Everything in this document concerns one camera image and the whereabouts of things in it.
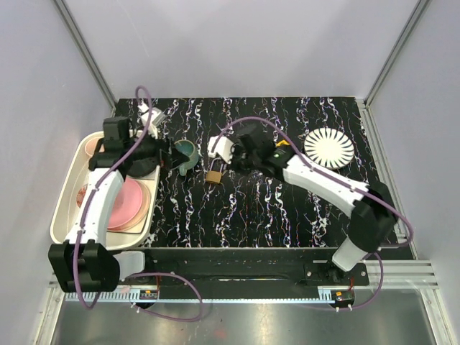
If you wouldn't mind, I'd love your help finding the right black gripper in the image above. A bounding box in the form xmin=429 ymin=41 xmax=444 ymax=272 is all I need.
xmin=221 ymin=144 xmax=259 ymax=178

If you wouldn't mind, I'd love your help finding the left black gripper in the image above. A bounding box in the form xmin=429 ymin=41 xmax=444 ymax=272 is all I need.
xmin=125 ymin=124 xmax=190 ymax=170

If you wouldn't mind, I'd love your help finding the yellow padlock black shackle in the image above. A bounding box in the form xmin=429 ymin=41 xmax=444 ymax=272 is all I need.
xmin=275 ymin=140 xmax=290 ymax=148

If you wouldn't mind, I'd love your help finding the brass padlock silver shackle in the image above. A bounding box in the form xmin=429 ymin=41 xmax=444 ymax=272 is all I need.
xmin=205 ymin=157 xmax=226 ymax=185

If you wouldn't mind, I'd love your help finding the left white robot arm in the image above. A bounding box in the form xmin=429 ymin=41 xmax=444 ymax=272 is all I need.
xmin=48 ymin=117 xmax=189 ymax=293

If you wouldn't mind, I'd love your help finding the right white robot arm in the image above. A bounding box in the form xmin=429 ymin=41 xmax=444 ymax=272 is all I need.
xmin=226 ymin=125 xmax=397 ymax=285

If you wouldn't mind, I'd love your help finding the green ceramic mug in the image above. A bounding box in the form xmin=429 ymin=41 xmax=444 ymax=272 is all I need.
xmin=175 ymin=139 xmax=200 ymax=177

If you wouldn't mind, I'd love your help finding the black bowl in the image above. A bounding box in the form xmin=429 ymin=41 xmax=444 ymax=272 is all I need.
xmin=127 ymin=157 xmax=160 ymax=178

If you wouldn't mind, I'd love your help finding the pink plate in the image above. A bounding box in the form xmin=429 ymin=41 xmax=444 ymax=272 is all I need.
xmin=108 ymin=178 xmax=151 ymax=232

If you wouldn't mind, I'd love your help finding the blue striped white plate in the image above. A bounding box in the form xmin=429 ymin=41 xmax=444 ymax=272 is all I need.
xmin=303 ymin=127 xmax=355 ymax=170

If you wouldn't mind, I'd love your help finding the pink plastic cup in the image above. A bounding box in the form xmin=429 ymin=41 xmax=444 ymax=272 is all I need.
xmin=85 ymin=137 xmax=101 ymax=157

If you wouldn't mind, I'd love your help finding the cream plastic tray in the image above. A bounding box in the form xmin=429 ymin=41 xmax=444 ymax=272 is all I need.
xmin=50 ymin=132 xmax=160 ymax=250

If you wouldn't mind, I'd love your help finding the red patterned bowl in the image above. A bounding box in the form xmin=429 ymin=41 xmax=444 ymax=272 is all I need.
xmin=76 ymin=183 xmax=88 ymax=208

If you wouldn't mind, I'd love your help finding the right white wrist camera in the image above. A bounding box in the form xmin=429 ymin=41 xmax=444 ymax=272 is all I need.
xmin=207 ymin=136 xmax=234 ymax=164

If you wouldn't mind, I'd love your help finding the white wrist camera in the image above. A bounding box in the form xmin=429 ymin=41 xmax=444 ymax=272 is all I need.
xmin=138 ymin=103 xmax=167 ymax=139
xmin=207 ymin=136 xmax=234 ymax=164

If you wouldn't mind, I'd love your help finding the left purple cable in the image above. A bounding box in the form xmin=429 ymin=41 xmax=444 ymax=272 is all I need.
xmin=73 ymin=86 xmax=204 ymax=323

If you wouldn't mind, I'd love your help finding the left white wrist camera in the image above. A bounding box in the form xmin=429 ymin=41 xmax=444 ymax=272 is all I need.
xmin=138 ymin=103 xmax=167 ymax=139

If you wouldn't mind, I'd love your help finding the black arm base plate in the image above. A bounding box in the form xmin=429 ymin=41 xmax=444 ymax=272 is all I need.
xmin=142 ymin=248 xmax=369 ymax=300

